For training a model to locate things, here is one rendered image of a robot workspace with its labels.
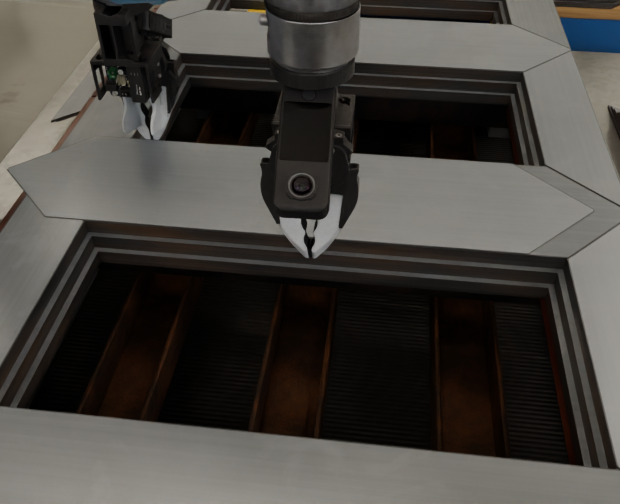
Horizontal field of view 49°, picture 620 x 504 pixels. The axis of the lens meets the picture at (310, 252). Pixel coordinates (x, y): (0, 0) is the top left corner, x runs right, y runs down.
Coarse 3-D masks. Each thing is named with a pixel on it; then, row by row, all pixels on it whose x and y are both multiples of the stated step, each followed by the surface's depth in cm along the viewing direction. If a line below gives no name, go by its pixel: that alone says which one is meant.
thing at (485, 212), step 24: (456, 168) 90; (480, 168) 90; (504, 168) 90; (456, 192) 86; (480, 192) 86; (504, 192) 86; (456, 216) 82; (480, 216) 82; (504, 216) 82; (456, 240) 79; (480, 240) 79; (504, 240) 79
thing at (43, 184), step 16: (80, 144) 94; (48, 160) 91; (64, 160) 91; (80, 160) 91; (32, 176) 88; (48, 176) 88; (64, 176) 88; (32, 192) 86; (48, 192) 86; (48, 208) 83
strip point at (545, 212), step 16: (528, 176) 88; (528, 192) 86; (544, 192) 86; (560, 192) 86; (528, 208) 84; (544, 208) 84; (560, 208) 84; (576, 208) 84; (592, 208) 84; (528, 224) 81; (544, 224) 81; (560, 224) 81; (528, 240) 79; (544, 240) 79
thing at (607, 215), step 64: (256, 0) 141; (384, 0) 138; (448, 0) 136; (192, 64) 116; (256, 64) 115; (384, 64) 112; (576, 192) 86; (64, 256) 77; (128, 256) 83; (192, 256) 82; (256, 256) 82; (320, 256) 80; (384, 256) 80; (448, 256) 79; (512, 256) 78; (64, 320) 75; (576, 320) 72; (0, 384) 66; (576, 384) 68; (576, 448) 64
